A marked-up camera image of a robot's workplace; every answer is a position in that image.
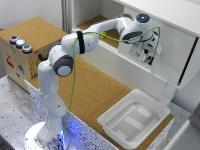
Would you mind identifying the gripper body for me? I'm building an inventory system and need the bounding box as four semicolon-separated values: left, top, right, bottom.
131;34;164;66

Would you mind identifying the white sliding door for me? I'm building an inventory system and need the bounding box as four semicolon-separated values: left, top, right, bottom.
116;14;198;88

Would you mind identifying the white cabinet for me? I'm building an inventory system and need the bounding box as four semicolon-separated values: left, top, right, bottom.
63;0;200;108

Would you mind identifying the yellow block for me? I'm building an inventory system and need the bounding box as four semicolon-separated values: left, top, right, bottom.
100;31;109;39

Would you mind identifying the white plastic box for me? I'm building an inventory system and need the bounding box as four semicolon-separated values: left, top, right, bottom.
96;88;172;150

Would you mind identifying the green button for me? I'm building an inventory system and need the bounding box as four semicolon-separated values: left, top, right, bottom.
21;43;34;54

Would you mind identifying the blue button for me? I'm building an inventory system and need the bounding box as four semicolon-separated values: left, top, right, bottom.
14;38;27;49

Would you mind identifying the red button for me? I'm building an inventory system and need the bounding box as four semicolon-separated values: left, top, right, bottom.
9;34;20;45

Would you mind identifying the green cable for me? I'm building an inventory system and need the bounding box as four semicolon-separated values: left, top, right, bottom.
55;26;162;150

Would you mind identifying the black drawer handle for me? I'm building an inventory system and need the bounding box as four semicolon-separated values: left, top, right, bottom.
37;53;50;63

